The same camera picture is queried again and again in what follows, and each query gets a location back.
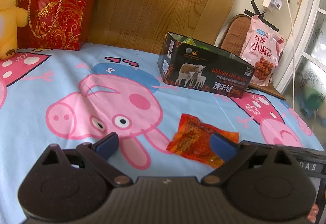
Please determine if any pink snack bag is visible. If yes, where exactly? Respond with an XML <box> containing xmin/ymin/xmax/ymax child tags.
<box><xmin>240</xmin><ymin>15</ymin><xmax>285</xmax><ymax>87</ymax></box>

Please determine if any green snack packet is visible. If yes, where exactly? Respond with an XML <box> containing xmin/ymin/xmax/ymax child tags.
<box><xmin>178</xmin><ymin>36</ymin><xmax>220</xmax><ymax>53</ymax></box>

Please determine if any red gift bag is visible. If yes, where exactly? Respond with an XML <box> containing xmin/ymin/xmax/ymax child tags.
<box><xmin>18</xmin><ymin>0</ymin><xmax>95</xmax><ymax>51</ymax></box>

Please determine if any black sheep-print storage box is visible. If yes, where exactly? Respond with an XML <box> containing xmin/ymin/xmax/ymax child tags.
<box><xmin>157</xmin><ymin>32</ymin><xmax>254</xmax><ymax>98</ymax></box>

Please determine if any orange red snack packet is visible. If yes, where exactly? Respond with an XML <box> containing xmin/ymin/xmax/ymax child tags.
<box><xmin>166</xmin><ymin>114</ymin><xmax>239</xmax><ymax>168</ymax></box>

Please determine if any yellow plush duck toy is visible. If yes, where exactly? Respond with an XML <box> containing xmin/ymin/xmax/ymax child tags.
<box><xmin>0</xmin><ymin>0</ymin><xmax>28</xmax><ymax>60</ymax></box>

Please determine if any Peppa Pig blue blanket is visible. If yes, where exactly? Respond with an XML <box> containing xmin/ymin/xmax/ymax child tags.
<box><xmin>1</xmin><ymin>44</ymin><xmax>322</xmax><ymax>223</ymax></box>

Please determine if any white window frame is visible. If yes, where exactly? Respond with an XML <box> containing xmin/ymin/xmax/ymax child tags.
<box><xmin>273</xmin><ymin>0</ymin><xmax>321</xmax><ymax>93</ymax></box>

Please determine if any person's right hand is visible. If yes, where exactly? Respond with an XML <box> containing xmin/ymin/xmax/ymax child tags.
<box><xmin>307</xmin><ymin>204</ymin><xmax>319</xmax><ymax>223</ymax></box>

